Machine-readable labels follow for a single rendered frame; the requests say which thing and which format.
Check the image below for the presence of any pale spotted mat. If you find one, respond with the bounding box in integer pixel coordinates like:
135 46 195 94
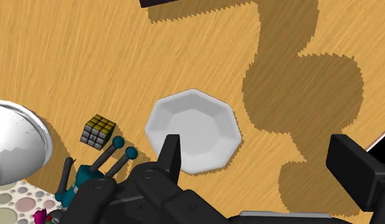
0 179 64 224

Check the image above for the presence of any white octagonal plate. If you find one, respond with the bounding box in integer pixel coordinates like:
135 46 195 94
144 88 242 175

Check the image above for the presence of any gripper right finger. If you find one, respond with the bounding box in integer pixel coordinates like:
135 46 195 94
325 134 385 224

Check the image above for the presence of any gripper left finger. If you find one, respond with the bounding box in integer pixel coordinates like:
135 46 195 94
61 134 230 224

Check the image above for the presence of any silver round bowl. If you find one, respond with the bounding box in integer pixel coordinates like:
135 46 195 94
0 99 53 188

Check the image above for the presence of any yellow and grey puzzle cube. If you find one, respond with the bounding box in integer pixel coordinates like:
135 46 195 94
80 114 116 151

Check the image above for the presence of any small pink toy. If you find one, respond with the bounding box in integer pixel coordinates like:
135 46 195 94
32 208 48 224

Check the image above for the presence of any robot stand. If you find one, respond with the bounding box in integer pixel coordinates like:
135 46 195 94
139 0 178 8

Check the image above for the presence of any teal toy figure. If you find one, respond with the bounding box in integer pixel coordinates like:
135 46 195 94
54 136 139 209

